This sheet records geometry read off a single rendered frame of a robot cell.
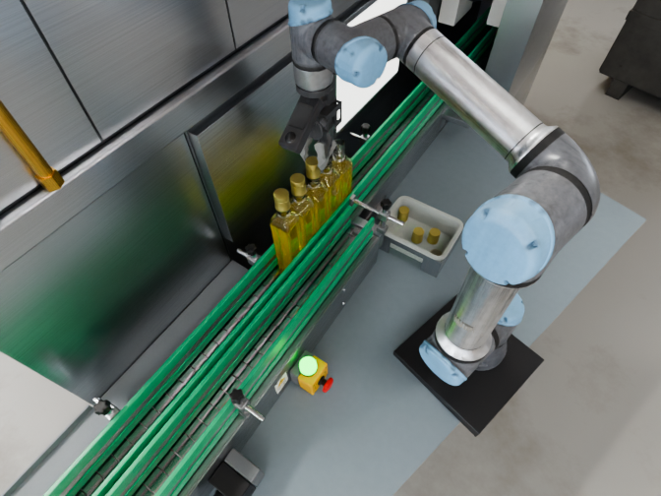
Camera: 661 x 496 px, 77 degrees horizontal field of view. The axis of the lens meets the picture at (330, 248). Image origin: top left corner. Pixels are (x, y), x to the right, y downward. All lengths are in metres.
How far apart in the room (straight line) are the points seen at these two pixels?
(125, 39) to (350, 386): 0.88
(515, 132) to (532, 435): 1.51
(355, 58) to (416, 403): 0.82
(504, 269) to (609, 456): 1.59
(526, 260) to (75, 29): 0.67
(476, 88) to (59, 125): 0.63
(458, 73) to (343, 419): 0.81
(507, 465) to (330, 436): 1.02
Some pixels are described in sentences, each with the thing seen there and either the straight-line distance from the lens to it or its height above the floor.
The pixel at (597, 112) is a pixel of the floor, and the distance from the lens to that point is 3.58.
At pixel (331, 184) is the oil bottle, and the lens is 1.07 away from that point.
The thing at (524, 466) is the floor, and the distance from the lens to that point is 2.00.
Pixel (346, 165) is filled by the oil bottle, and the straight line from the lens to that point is 1.10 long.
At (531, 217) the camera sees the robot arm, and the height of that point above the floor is 1.42.
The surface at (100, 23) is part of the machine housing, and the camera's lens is 0.73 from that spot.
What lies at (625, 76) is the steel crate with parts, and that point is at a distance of 3.69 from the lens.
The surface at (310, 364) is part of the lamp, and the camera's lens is 1.05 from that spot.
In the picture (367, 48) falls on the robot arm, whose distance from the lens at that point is 0.71.
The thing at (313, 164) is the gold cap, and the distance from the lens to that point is 0.98.
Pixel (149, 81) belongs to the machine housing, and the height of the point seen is 1.44.
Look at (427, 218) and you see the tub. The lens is 1.38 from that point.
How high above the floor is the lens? 1.84
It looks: 54 degrees down
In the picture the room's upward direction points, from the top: 1 degrees counter-clockwise
